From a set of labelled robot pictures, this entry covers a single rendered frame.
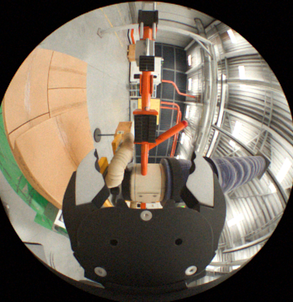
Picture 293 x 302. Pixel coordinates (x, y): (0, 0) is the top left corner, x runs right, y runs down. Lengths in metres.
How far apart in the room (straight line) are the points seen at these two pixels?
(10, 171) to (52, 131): 1.00
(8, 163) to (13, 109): 0.65
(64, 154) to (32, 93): 0.59
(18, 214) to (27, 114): 1.07
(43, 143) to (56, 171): 0.12
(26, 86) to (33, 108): 0.19
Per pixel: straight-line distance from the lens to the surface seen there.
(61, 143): 0.42
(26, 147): 0.35
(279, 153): 4.92
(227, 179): 0.49
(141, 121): 0.20
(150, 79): 0.23
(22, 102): 0.80
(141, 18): 0.32
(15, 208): 1.42
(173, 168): 0.31
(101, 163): 0.24
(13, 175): 1.32
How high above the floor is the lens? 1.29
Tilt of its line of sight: 1 degrees up
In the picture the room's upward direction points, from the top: 91 degrees clockwise
